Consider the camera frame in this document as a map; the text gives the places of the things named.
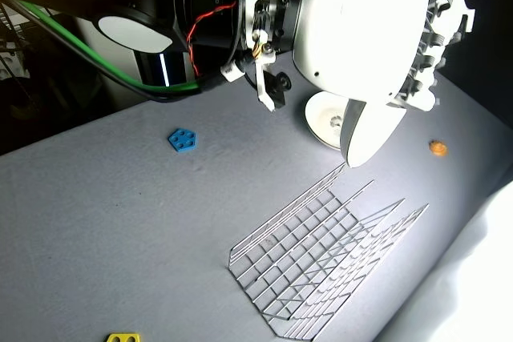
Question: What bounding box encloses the silver wire dish rack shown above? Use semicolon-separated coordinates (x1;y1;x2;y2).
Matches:
228;161;430;337

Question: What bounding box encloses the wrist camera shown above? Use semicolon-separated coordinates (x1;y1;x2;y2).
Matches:
262;71;293;110

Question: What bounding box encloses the white ceramic plate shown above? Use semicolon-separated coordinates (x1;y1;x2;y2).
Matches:
339;98;406;170
303;91;353;151

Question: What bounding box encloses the orange toy piece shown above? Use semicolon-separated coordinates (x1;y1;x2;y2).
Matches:
428;139;449;158

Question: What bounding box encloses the white backdrop sheet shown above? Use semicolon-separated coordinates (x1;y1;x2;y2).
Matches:
374;181;513;342

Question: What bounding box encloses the yellow toy block with holes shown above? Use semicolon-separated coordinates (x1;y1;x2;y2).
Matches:
106;332;142;342

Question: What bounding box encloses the thick green cable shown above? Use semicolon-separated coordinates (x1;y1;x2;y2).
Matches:
11;0;201;97

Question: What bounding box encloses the red twisted wire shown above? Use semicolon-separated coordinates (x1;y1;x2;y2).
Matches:
185;0;241;78

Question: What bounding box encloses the blue pentagon toy block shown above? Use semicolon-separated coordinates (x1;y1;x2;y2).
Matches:
167;127;200;154

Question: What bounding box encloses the white cabinet with light strip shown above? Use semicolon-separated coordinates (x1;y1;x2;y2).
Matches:
74;17;189;113

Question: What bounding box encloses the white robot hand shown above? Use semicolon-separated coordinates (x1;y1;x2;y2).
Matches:
292;0;446;113

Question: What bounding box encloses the thick black cable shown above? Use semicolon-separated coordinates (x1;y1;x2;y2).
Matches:
0;0;225;103

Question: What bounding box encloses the grey table cloth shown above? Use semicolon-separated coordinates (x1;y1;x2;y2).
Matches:
0;49;513;342

